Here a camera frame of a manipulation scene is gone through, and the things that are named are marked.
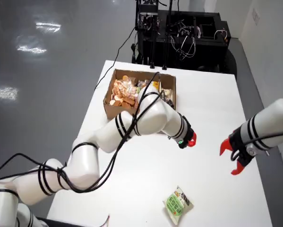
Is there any dark purple snack packet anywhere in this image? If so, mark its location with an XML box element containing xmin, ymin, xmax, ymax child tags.
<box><xmin>166</xmin><ymin>98</ymin><xmax>176</xmax><ymax>111</ymax></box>

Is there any black equipment cabinet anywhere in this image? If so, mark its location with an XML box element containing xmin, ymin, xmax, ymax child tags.
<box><xmin>137</xmin><ymin>9</ymin><xmax>238</xmax><ymax>79</ymax></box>

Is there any coloured wire bundle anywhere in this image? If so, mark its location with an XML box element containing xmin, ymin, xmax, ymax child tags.
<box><xmin>100</xmin><ymin>213</ymin><xmax>111</xmax><ymax>227</ymax></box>

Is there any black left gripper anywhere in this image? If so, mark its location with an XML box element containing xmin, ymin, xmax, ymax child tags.
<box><xmin>178</xmin><ymin>117</ymin><xmax>198</xmax><ymax>149</ymax></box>

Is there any white cabinet wire bundle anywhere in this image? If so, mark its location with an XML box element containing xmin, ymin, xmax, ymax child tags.
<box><xmin>168</xmin><ymin>20</ymin><xmax>197</xmax><ymax>60</ymax></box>

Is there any brown cardboard box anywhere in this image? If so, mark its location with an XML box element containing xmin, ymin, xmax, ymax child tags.
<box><xmin>103</xmin><ymin>68</ymin><xmax>177</xmax><ymax>137</ymax></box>

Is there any black electronics module with wires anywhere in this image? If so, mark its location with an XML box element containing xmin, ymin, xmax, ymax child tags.
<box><xmin>135</xmin><ymin>0</ymin><xmax>160</xmax><ymax>31</ymax></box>

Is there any thin black floor cable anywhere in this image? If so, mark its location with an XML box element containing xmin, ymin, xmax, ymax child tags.
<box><xmin>94</xmin><ymin>23</ymin><xmax>137</xmax><ymax>91</ymax></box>

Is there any green sunflower seed snack packet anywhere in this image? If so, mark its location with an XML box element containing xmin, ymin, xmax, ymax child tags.
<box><xmin>162</xmin><ymin>185</ymin><xmax>195</xmax><ymax>226</ymax></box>

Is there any black base frame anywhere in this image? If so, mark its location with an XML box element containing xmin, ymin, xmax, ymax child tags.
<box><xmin>36</xmin><ymin>216</ymin><xmax>71</xmax><ymax>227</ymax></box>

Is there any orange biscuit snack pack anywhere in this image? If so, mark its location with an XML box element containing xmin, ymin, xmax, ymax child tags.
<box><xmin>109</xmin><ymin>75</ymin><xmax>139</xmax><ymax>109</ymax></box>

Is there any short black stand pole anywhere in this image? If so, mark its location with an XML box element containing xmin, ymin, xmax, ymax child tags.
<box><xmin>149</xmin><ymin>14</ymin><xmax>156</xmax><ymax>70</ymax></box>

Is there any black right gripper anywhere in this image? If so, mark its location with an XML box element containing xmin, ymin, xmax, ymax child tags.
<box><xmin>219</xmin><ymin>129</ymin><xmax>253</xmax><ymax>176</ymax></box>

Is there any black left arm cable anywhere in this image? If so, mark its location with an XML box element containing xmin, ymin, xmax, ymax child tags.
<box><xmin>0</xmin><ymin>70</ymin><xmax>163</xmax><ymax>193</ymax></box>

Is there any tall black stand pole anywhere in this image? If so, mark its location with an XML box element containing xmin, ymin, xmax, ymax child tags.
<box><xmin>162</xmin><ymin>0</ymin><xmax>174</xmax><ymax>71</ymax></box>

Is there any white snack packet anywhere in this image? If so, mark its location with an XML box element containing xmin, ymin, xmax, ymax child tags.
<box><xmin>161</xmin><ymin>88</ymin><xmax>173</xmax><ymax>101</ymax></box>

